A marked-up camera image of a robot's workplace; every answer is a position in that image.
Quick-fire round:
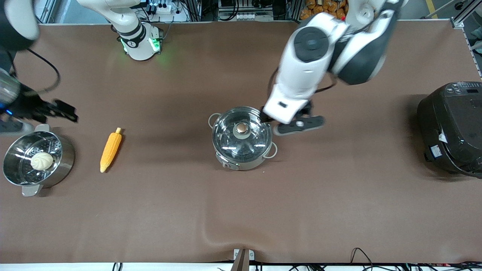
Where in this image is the black looped floor cable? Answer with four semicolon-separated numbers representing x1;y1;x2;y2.
349;247;374;267

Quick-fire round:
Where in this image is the black rice cooker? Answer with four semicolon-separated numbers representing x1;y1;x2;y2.
417;82;482;178

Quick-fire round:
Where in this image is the white steamed bun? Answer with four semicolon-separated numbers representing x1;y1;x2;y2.
30;152;54;171

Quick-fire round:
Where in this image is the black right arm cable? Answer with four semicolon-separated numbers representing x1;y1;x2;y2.
27;48;61;94

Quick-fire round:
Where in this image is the yellow corn cob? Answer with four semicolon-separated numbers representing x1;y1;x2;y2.
100;128;123;173

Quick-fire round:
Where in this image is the brown table mat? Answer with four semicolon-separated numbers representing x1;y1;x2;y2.
0;21;482;264

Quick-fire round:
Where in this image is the metal table clamp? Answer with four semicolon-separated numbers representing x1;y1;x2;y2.
230;248;255;271

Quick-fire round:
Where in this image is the white power strip with plugs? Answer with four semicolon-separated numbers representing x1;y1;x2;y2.
146;0;190;22

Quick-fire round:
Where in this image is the glass pot lid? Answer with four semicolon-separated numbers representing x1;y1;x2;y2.
212;107;273;161

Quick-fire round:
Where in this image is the steel pot with handles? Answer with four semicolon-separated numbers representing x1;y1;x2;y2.
208;106;278;171

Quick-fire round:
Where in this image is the steel steamer pot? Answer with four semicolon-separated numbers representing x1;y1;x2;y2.
3;124;76;197

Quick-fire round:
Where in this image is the bag of orange buns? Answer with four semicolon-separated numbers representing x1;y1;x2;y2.
300;0;348;20

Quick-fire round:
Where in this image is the aluminium frame profile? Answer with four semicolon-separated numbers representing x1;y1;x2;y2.
450;0;482;29

